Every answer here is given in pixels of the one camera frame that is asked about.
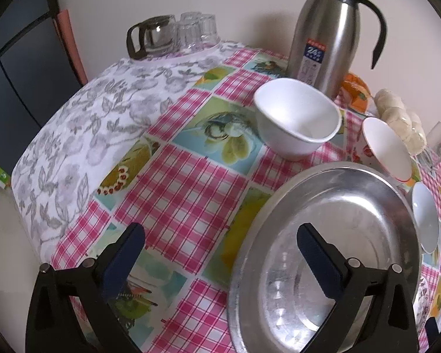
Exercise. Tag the orange packet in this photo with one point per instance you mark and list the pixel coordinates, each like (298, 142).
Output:
(354, 92)

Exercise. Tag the bag of white buns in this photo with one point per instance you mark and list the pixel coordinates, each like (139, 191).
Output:
(397, 114)

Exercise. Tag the red-rimmed floral bowl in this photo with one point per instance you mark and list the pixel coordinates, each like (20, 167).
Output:
(386, 147)

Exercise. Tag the small white bowl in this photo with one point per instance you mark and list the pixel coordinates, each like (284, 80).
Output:
(425, 213)

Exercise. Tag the clear glass mug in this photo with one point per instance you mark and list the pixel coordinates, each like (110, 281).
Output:
(439, 158)

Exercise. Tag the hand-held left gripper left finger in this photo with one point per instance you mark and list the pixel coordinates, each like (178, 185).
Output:
(114, 261)

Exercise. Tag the dark cabinet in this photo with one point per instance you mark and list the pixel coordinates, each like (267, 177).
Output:
(18, 81)

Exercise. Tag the grey floral cloth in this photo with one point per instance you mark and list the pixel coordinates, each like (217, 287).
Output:
(95, 117)

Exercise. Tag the orange chair back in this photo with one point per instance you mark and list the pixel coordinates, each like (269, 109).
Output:
(71, 47)

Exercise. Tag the pink checked tablecloth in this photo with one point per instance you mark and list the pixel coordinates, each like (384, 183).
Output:
(191, 191)

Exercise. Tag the large metal plate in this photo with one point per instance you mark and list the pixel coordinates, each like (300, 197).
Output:
(349, 206)

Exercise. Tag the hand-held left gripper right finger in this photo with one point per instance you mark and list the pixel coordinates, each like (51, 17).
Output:
(321, 264)

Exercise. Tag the clear drinking glass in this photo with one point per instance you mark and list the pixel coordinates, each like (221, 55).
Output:
(210, 29)
(190, 17)
(188, 36)

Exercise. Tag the stainless steel thermos jug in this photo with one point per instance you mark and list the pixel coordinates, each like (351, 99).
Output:
(327, 33)

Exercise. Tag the large white bowl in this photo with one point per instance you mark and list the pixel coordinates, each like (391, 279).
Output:
(297, 114)

